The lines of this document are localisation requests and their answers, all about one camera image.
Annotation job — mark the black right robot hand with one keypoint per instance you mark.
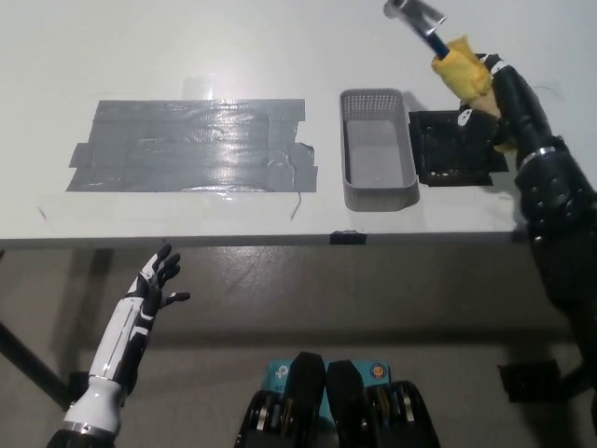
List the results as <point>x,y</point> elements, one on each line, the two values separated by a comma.
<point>522,107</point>

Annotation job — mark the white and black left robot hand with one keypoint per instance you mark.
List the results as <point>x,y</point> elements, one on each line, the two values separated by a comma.
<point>121,336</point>

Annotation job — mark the black tape patch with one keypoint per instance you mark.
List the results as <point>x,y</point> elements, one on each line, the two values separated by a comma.
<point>443,154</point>

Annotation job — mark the black table leg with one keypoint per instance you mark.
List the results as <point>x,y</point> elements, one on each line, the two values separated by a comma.
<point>32,366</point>

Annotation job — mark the grey perforated plastic basket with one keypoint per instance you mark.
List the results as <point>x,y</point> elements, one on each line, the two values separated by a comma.
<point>373,154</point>

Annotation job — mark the small black tape strip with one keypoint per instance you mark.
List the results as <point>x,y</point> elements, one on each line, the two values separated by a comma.
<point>347,237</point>

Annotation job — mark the grey duct tape patch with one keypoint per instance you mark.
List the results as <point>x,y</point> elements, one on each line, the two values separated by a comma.
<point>186,149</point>

